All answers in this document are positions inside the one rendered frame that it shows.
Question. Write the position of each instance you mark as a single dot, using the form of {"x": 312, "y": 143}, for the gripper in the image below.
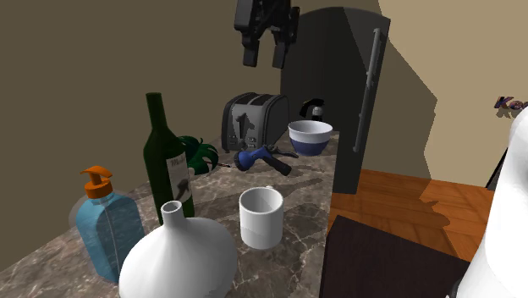
{"x": 260, "y": 11}

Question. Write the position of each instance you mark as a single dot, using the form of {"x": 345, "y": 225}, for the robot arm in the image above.
{"x": 503, "y": 231}

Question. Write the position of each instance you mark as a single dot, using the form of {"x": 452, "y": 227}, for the dark grey toaster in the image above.
{"x": 264, "y": 117}

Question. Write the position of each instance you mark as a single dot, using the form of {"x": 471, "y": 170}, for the black kettle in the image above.
{"x": 316, "y": 110}

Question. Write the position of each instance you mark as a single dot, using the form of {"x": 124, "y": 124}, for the blue and white bowl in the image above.
{"x": 309, "y": 142}

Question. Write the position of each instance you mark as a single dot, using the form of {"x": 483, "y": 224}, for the dark green leafy plant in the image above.
{"x": 200, "y": 155}

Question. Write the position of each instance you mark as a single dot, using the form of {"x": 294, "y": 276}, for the green wine bottle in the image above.
{"x": 165, "y": 152}

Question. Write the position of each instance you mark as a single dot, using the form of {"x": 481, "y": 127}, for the white mug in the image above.
{"x": 262, "y": 227}

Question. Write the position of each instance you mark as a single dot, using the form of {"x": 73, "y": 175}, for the white round vase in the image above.
{"x": 185, "y": 260}

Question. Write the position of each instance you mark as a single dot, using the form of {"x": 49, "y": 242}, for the blue soap dispenser orange pump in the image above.
{"x": 108, "y": 231}

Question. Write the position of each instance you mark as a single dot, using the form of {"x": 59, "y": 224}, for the dark robot stand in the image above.
{"x": 383, "y": 264}

